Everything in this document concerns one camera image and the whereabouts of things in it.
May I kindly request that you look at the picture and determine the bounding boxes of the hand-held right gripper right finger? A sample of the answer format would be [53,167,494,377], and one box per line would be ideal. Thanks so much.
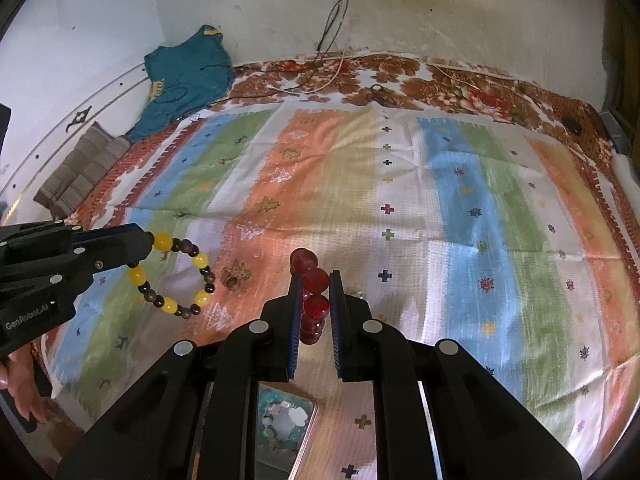
[329,270,585,480]

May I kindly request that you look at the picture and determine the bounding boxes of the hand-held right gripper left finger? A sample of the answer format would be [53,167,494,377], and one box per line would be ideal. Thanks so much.
[56,272,304,480]

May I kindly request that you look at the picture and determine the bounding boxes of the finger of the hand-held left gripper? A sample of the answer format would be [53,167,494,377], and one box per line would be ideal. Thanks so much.
[0,223,152,251]
[47,232,155,302]

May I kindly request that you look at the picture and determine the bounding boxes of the red bead bracelet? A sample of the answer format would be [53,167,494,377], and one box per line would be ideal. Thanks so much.
[289,247,331,346]

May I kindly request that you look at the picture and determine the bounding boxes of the yellow and brown bead bracelet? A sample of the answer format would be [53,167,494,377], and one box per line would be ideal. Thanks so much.
[127,231,217,320]

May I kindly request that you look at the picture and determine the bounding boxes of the silver metal tin box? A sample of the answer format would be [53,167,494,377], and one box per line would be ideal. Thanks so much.
[256,381,319,478]

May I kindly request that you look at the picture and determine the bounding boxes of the person's left hand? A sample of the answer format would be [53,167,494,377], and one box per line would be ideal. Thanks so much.
[0,344,47,423]

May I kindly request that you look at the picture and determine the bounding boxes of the grey striped folded cloth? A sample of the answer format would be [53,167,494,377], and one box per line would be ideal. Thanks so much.
[34,121,132,217]

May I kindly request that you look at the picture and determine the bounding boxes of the striped colourful blanket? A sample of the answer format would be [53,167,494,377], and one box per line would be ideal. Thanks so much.
[44,105,640,480]

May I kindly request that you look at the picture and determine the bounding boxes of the teal shirt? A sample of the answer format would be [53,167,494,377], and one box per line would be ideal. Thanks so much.
[129,24,235,143]

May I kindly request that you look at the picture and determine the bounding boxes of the white charging cable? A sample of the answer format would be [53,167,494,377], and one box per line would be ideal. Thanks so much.
[269,49,517,96]

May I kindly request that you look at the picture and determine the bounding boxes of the black power cables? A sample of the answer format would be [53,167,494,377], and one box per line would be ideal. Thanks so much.
[314,0,352,63]

